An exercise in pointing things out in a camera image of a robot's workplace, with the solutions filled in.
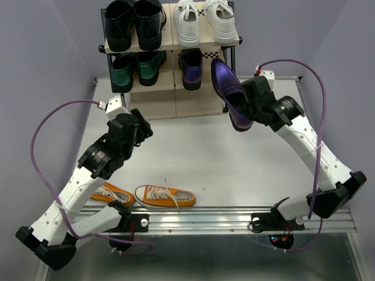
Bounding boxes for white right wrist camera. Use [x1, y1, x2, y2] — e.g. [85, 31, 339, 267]
[255, 68, 275, 89]

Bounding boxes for black loafer one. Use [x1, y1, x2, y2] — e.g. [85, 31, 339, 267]
[104, 1, 135, 52]
[134, 0, 167, 51]

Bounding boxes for white sneaker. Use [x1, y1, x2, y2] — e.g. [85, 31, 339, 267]
[173, 0, 200, 48]
[204, 0, 235, 44]

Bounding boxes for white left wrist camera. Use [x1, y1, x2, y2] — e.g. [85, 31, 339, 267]
[105, 95, 129, 120]

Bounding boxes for black loafer right one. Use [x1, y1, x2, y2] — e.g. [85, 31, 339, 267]
[134, 0, 167, 51]

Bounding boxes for black loafer left one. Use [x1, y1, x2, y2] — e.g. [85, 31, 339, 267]
[104, 1, 135, 52]

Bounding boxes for aluminium mounting rail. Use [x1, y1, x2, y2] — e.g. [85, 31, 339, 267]
[73, 204, 359, 235]

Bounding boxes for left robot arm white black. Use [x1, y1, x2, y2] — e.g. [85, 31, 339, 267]
[15, 108, 153, 270]

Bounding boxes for green loafer left one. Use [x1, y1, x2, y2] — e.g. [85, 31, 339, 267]
[111, 53, 136, 93]

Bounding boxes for orange sneaker one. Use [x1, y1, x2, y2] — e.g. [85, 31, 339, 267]
[134, 184, 196, 212]
[90, 183, 135, 208]

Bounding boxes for green loafer one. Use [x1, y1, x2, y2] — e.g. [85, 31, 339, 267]
[111, 53, 136, 93]
[137, 51, 166, 87]

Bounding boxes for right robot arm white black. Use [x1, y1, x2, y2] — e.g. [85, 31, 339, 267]
[241, 76, 367, 231]

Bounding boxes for purple loafer one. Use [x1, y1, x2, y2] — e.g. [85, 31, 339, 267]
[211, 58, 253, 132]
[178, 49, 203, 91]

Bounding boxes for green loafer right one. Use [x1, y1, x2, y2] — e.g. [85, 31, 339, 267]
[137, 51, 166, 87]

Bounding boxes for beige black-framed shoe shelf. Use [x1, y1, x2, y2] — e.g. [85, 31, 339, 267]
[98, 1, 241, 119]

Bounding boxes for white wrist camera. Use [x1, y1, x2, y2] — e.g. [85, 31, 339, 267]
[255, 68, 275, 89]
[105, 95, 129, 120]

